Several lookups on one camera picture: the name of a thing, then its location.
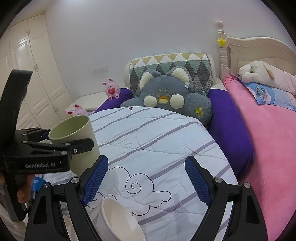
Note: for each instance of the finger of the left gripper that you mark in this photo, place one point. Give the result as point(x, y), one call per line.
point(69, 148)
point(32, 134)

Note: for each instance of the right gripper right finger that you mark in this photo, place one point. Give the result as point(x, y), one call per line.
point(246, 221)

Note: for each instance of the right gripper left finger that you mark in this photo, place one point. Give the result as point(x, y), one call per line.
point(46, 220)

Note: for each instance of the green plastic cup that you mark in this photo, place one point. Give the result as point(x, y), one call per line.
point(78, 132)

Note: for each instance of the white paper cup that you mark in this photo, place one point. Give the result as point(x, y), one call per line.
point(116, 223)
point(68, 222)

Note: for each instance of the person's left hand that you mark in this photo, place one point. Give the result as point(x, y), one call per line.
point(24, 192)

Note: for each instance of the blue black CoolTowel can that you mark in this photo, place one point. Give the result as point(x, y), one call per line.
point(36, 186)

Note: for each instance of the pink bunny toy front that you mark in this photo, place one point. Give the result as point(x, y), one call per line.
point(78, 110)

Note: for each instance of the pink bunny toy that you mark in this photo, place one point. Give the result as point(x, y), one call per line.
point(78, 110)
point(112, 89)

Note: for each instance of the white nightstand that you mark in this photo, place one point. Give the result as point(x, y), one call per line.
point(89, 102)

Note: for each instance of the pink bed blanket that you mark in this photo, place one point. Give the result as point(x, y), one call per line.
point(272, 174)

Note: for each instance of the pink bunny toy back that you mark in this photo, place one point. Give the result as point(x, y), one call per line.
point(112, 89)

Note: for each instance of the cream wardrobe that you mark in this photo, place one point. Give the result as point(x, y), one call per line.
point(26, 46)

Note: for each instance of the purple blanket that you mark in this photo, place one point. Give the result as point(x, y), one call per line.
point(226, 127)

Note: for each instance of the grey cat plush cushion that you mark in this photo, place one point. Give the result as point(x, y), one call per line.
point(173, 91)

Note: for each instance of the blue cartoon pillow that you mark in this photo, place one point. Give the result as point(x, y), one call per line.
point(268, 95)

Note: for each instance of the white pink plush toy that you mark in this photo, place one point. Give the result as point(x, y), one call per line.
point(266, 74)

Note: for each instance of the diamond pattern quilted cushion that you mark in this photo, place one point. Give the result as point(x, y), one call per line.
point(199, 66)

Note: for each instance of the cream wooden headboard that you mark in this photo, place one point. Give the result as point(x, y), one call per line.
point(238, 52)

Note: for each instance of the yellow star sticker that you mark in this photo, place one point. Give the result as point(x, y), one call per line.
point(222, 42)

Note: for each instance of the wall outlet panel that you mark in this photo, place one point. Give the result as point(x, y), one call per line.
point(101, 69)

